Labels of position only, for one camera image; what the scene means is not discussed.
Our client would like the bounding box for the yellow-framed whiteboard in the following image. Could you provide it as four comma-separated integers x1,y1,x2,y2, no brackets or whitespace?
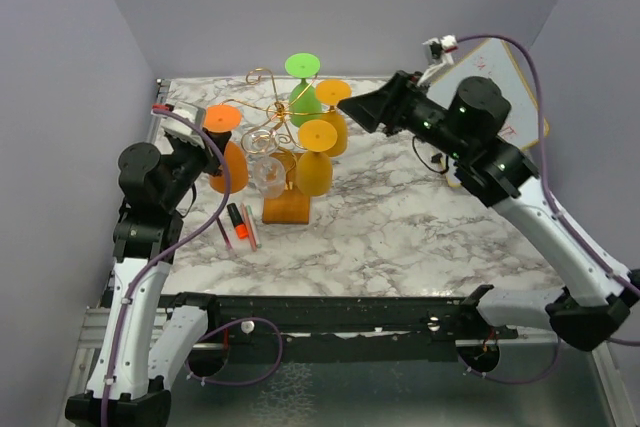
429,36,550,188

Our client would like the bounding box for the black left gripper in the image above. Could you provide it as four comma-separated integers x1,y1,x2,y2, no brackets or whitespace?
161,125,231,210

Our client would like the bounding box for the gold wire glass rack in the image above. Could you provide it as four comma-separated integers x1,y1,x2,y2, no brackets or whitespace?
219,66,324,193

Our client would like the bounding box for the clear wine glass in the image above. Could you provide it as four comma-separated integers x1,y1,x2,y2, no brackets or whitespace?
241,127,286,199

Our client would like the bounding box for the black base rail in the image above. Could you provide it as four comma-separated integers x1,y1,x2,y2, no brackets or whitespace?
159,292,517,364

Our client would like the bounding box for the green plastic wine glass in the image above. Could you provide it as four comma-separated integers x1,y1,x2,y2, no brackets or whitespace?
285,52,322,127

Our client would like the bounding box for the wooden rack base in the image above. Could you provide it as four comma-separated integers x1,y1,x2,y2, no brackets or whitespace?
262,151,311,225

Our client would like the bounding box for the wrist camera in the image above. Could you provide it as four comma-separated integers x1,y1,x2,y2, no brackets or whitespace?
152,101,206,149
417,35,458,86

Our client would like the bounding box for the orange plastic wine glass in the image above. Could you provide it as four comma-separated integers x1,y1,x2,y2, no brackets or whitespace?
203,104,249,194

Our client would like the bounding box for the orange highlighter marker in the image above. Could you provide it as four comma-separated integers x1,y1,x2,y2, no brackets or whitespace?
226,203,249,240

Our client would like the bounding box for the yellow plastic wine glass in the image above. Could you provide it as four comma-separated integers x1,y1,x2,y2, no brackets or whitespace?
315,79,352,157

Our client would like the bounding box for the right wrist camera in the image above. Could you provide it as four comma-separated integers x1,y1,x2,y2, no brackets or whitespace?
417,35,458,86

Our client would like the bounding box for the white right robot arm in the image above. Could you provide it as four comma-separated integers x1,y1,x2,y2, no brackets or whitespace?
337,71,639,352

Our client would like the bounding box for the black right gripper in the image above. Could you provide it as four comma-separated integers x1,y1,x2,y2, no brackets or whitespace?
338,70,470,162

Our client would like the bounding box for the green white pen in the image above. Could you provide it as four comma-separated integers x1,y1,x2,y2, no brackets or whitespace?
241,204,261,251

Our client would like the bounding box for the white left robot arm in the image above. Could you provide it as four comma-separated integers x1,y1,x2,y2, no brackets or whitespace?
65,132,231,426

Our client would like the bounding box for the pink pen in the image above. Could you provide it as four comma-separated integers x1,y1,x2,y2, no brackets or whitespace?
216,218,233,252

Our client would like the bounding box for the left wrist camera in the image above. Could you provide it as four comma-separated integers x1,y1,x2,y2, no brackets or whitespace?
152,101,206,149

